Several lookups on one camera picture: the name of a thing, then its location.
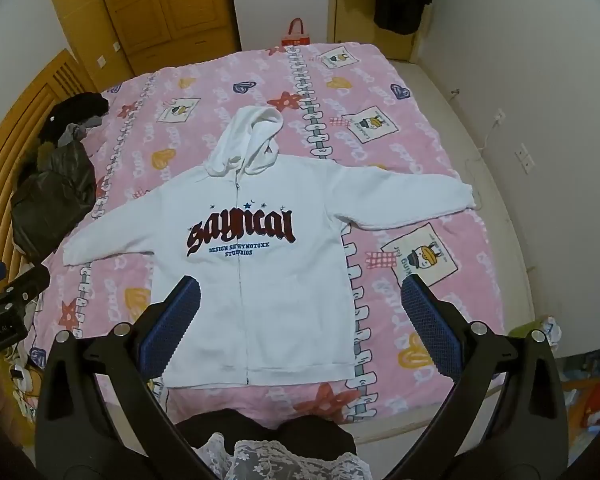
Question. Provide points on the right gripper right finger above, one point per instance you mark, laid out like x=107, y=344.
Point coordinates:
x=505, y=416

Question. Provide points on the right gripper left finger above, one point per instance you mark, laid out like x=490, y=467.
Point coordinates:
x=75, y=437

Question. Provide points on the white zip hoodie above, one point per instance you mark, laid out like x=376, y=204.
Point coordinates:
x=261, y=232

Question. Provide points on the dark olive jacket pile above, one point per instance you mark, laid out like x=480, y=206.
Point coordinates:
x=55, y=189

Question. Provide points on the black and lace garment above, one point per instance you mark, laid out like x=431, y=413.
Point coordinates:
x=234, y=446

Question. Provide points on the wooden headboard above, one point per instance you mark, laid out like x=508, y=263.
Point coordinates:
x=61, y=78

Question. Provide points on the black garment on headboard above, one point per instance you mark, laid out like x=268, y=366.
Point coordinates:
x=75, y=110

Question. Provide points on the wooden wardrobe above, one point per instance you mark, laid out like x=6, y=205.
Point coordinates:
x=171, y=33

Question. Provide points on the pink patterned bed blanket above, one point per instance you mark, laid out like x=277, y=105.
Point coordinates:
x=346, y=104

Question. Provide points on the red paper bag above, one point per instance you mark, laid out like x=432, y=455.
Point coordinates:
x=296, y=34

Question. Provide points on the white wall switch plate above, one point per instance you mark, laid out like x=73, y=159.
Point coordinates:
x=525, y=159

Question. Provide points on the wall socket with cable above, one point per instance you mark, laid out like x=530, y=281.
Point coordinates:
x=498, y=120

